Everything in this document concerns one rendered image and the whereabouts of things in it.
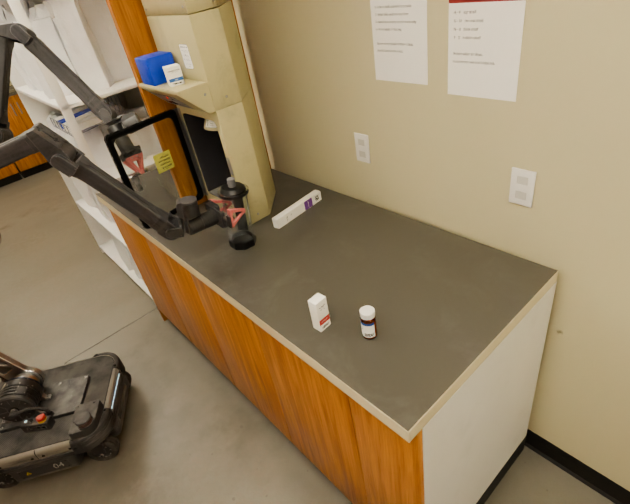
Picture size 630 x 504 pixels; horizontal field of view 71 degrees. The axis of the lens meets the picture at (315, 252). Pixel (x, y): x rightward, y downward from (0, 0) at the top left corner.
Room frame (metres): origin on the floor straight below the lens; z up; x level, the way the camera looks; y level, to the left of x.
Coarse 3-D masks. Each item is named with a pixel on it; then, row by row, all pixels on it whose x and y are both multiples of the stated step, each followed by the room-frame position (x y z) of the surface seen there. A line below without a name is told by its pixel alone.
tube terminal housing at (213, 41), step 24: (168, 24) 1.69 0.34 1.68; (192, 24) 1.57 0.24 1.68; (216, 24) 1.62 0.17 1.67; (168, 48) 1.74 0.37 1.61; (192, 48) 1.59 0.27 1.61; (216, 48) 1.60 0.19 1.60; (240, 48) 1.79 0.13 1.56; (192, 72) 1.64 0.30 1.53; (216, 72) 1.59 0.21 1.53; (240, 72) 1.71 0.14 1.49; (216, 96) 1.57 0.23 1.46; (240, 96) 1.63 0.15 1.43; (216, 120) 1.58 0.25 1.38; (240, 120) 1.61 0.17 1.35; (240, 144) 1.60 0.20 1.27; (264, 144) 1.82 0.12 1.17; (240, 168) 1.58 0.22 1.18; (264, 168) 1.72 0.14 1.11; (264, 192) 1.63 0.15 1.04; (264, 216) 1.61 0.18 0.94
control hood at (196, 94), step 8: (184, 80) 1.66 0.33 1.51; (192, 80) 1.63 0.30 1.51; (144, 88) 1.73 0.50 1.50; (152, 88) 1.65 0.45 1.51; (160, 88) 1.60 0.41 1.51; (168, 88) 1.58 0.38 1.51; (176, 88) 1.56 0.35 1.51; (184, 88) 1.53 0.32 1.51; (192, 88) 1.53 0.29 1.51; (200, 88) 1.55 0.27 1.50; (208, 88) 1.56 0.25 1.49; (176, 96) 1.53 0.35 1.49; (184, 96) 1.51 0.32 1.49; (192, 96) 1.52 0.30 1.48; (200, 96) 1.54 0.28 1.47; (208, 96) 1.56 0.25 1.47; (192, 104) 1.53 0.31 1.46; (200, 104) 1.54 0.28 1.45; (208, 104) 1.55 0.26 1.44; (208, 112) 1.55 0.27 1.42
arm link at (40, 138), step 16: (32, 128) 1.29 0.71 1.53; (48, 128) 1.33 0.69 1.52; (0, 144) 1.28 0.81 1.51; (16, 144) 1.26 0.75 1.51; (32, 144) 1.26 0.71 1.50; (48, 144) 1.26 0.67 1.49; (64, 144) 1.31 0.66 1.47; (0, 160) 1.26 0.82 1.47; (16, 160) 1.26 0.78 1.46; (48, 160) 1.26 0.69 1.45
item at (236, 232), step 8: (224, 200) 1.40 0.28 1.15; (232, 200) 1.39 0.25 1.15; (240, 200) 1.40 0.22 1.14; (224, 208) 1.41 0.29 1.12; (232, 208) 1.39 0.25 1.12; (248, 208) 1.42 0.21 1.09; (248, 216) 1.41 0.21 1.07; (240, 224) 1.39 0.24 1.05; (248, 224) 1.41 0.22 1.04; (232, 232) 1.40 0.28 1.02; (240, 232) 1.39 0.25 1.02; (248, 232) 1.40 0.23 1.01; (232, 240) 1.40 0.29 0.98; (240, 240) 1.39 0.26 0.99; (248, 240) 1.40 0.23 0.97
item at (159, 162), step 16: (144, 128) 1.70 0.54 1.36; (160, 128) 1.75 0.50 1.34; (128, 144) 1.65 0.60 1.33; (144, 144) 1.69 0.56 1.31; (160, 144) 1.73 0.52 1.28; (176, 144) 1.77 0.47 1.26; (128, 160) 1.63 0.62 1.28; (144, 160) 1.67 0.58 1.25; (160, 160) 1.71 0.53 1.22; (176, 160) 1.76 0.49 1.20; (128, 176) 1.62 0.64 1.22; (144, 176) 1.66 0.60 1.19; (160, 176) 1.70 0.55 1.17; (176, 176) 1.74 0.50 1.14; (144, 192) 1.64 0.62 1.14; (160, 192) 1.68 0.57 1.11; (176, 192) 1.72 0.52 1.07; (192, 192) 1.77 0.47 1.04
